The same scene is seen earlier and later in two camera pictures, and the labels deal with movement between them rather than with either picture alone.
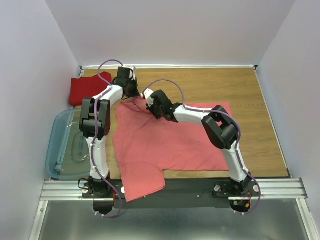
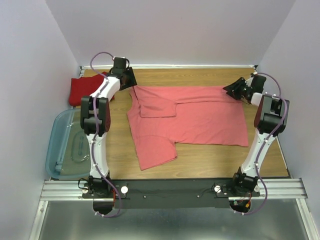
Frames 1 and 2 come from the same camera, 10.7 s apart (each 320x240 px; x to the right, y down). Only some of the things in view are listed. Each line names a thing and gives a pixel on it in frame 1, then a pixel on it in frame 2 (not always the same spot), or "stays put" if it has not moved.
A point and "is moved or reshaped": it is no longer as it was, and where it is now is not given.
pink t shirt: x=148 y=144 is moved or reshaped
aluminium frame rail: x=63 y=190 stays put
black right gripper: x=150 y=109 to x=233 y=93
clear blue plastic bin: x=67 y=155 stays put
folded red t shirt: x=87 y=87 stays put
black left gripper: x=136 y=92 to x=132 y=81
